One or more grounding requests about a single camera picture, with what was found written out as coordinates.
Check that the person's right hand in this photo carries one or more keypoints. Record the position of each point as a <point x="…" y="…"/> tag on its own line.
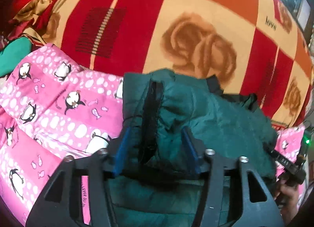
<point x="290" y="209"/>

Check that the pink penguin print quilt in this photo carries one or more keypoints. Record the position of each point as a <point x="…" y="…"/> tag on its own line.
<point x="52" y="108"/>

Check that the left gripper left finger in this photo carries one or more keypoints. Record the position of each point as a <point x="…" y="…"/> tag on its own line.
<point x="60" y="201"/>

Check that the dark green quilted puffer jacket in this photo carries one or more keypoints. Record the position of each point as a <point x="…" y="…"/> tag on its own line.
<point x="154" y="189"/>

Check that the green cloth item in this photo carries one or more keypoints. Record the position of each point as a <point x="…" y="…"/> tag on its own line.
<point x="13" y="54"/>

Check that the red orange rose patterned blanket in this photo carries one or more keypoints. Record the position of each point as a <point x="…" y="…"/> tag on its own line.
<point x="252" y="46"/>

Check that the red shiny fabric pile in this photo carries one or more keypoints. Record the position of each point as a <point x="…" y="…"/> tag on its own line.
<point x="27" y="18"/>

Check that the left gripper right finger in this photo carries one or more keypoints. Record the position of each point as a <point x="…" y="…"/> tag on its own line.
<point x="250" y="201"/>

